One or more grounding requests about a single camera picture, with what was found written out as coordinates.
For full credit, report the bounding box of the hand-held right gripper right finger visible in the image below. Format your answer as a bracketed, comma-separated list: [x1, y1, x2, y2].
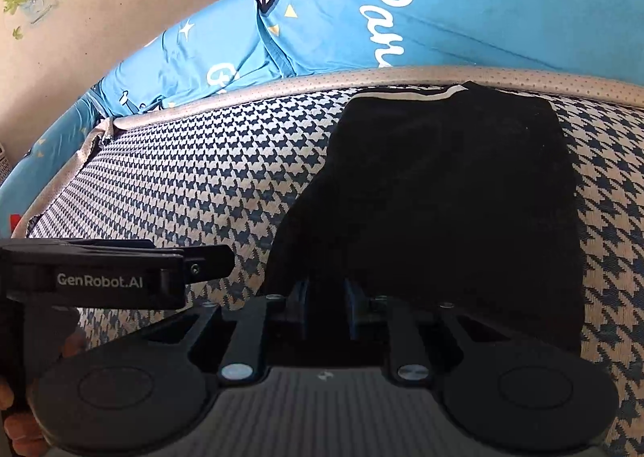
[345, 278, 504, 383]

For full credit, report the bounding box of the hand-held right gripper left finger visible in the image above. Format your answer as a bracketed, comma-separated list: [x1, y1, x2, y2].
[138, 278, 310, 384]

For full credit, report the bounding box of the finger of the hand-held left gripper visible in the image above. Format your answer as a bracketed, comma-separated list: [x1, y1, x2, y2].
[182, 245, 235, 283]

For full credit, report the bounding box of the black t-shirt with red print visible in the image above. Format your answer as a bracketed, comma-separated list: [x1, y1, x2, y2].
[264, 81, 587, 372]

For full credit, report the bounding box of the person's left hand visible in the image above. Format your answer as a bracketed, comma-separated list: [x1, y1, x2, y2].
[0, 327, 87, 457]

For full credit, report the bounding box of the houndstooth sofa cover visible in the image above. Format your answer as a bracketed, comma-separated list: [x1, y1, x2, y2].
[25, 82, 644, 457]

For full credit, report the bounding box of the grey dotted sofa edge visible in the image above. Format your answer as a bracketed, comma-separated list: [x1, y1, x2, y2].
[10, 66, 644, 239]

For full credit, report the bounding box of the blue printed blanket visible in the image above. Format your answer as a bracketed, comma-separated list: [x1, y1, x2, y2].
[0, 0, 644, 237]

